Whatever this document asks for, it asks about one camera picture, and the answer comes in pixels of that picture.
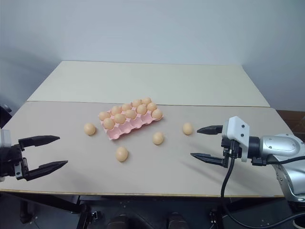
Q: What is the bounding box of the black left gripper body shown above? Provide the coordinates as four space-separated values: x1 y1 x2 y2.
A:
0 144 25 178

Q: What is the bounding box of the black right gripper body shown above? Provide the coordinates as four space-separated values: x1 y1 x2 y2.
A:
221 138 243 166

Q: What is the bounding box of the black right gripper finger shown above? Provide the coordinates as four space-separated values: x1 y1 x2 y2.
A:
190 153 227 168
196 125 224 136

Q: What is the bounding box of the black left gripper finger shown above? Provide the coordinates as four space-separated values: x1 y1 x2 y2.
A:
18 135 61 152
14 160 69 181

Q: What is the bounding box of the pink plastic egg tray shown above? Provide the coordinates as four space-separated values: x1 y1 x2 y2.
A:
98 103 164 141

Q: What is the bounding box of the dark object beside table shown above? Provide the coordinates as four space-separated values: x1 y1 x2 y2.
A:
0 104 13 127

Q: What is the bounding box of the dark rounded shape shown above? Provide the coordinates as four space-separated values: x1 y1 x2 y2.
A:
166 211 189 229
106 213 134 229

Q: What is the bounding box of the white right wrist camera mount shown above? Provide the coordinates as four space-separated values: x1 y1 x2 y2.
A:
221 116 251 163

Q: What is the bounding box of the black metal table frame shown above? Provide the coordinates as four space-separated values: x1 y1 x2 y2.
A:
0 190 290 229

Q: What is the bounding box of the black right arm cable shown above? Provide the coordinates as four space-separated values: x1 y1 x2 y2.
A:
251 155 305 167

